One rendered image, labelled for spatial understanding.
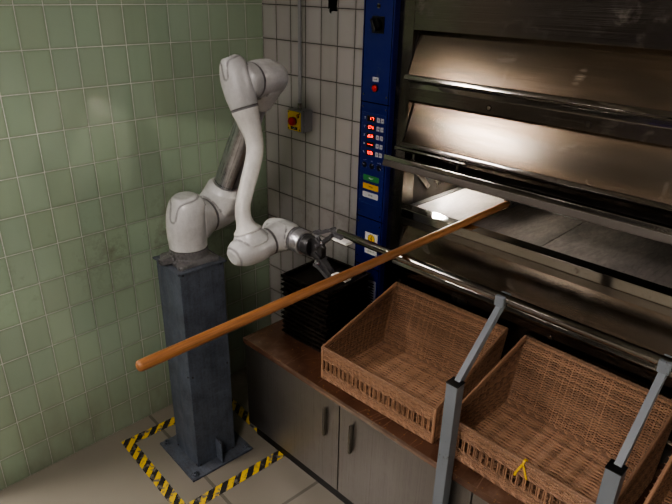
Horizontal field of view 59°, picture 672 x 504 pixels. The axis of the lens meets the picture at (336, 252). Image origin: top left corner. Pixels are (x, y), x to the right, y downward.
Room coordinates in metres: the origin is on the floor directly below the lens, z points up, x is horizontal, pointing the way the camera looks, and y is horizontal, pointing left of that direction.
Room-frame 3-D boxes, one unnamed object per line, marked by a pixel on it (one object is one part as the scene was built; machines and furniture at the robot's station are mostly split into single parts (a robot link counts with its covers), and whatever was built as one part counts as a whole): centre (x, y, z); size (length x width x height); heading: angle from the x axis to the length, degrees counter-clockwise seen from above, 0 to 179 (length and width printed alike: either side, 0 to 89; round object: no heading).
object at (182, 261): (2.19, 0.62, 1.03); 0.22 x 0.18 x 0.06; 133
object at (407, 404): (1.97, -0.31, 0.72); 0.56 x 0.49 x 0.28; 47
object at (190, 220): (2.21, 0.60, 1.17); 0.18 x 0.16 x 0.22; 153
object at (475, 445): (1.55, -0.74, 0.72); 0.56 x 0.49 x 0.28; 45
